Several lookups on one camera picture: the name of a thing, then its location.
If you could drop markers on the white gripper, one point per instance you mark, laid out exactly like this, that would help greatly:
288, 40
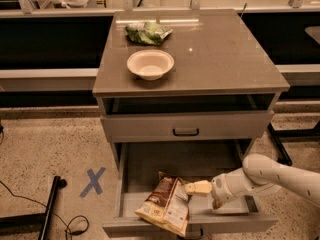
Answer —
222, 187

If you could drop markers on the brown chip bag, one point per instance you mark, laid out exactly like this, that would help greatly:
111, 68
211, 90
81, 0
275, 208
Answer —
167, 206

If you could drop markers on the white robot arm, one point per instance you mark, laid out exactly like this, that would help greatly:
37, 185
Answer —
259, 175

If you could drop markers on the open bottom drawer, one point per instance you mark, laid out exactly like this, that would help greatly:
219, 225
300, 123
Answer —
140, 164

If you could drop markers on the grey drawer cabinet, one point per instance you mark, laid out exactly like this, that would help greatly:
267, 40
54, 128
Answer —
218, 67

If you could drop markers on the green chip bag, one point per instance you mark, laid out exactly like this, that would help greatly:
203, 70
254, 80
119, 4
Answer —
148, 33

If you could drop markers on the black wheeled stand right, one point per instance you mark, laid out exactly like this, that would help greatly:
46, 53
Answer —
293, 134

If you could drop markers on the blue tape cross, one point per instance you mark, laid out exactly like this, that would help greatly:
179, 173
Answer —
93, 182

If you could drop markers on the white paper bowl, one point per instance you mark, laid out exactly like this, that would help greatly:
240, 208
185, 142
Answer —
150, 64

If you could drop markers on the black floor stand left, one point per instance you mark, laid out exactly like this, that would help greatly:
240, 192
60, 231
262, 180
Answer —
34, 222

